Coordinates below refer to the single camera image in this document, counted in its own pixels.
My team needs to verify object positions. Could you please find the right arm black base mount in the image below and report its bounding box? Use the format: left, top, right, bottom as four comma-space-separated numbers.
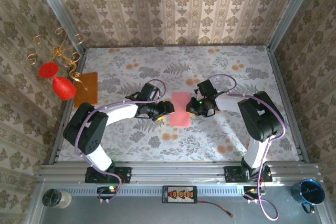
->
224, 165, 273, 183

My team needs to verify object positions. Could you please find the red wire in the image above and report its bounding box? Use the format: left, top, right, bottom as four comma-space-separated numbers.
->
196, 200, 234, 219

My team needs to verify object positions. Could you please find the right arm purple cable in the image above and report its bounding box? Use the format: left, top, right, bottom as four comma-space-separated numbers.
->
207, 73, 286, 221

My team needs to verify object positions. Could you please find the orange square mat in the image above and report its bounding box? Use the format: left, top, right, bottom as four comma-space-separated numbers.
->
73, 71, 99, 109

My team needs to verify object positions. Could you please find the aluminium side rail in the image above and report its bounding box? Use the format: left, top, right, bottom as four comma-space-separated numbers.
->
49, 49, 88, 165
267, 47, 311, 163

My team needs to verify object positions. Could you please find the pink paper sheet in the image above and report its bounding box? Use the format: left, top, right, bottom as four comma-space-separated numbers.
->
169, 92, 192, 127

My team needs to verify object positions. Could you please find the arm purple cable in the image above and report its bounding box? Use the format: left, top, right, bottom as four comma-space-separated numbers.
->
74, 78, 166, 205
207, 73, 286, 221

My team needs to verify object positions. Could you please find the red plastic goblet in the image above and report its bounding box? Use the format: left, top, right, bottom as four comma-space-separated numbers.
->
38, 61, 77, 101

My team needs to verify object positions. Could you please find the gold wire candle stand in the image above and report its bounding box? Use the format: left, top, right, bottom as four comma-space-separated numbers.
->
25, 26, 89, 91

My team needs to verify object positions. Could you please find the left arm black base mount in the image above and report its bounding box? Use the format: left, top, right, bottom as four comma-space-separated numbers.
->
85, 165, 132, 184

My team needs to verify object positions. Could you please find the aluminium frame post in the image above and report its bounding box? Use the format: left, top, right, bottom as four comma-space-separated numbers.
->
267, 0, 320, 51
29, 0, 87, 53

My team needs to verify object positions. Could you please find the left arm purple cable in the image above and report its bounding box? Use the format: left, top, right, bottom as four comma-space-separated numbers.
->
74, 78, 166, 205

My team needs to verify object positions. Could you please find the wide aluminium base rail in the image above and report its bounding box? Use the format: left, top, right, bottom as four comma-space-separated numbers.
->
38, 161, 322, 184

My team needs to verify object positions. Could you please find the black power distribution board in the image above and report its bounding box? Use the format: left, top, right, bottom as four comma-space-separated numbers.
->
162, 185, 197, 205

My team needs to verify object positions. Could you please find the blue metal mug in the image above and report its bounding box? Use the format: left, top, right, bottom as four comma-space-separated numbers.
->
290, 178, 326, 214

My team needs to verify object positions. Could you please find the slotted grey cable duct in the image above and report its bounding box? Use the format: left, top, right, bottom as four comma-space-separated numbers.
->
59, 183, 245, 196

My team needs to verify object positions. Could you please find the jar with black lid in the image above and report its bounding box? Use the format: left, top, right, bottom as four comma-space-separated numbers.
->
41, 188, 72, 209

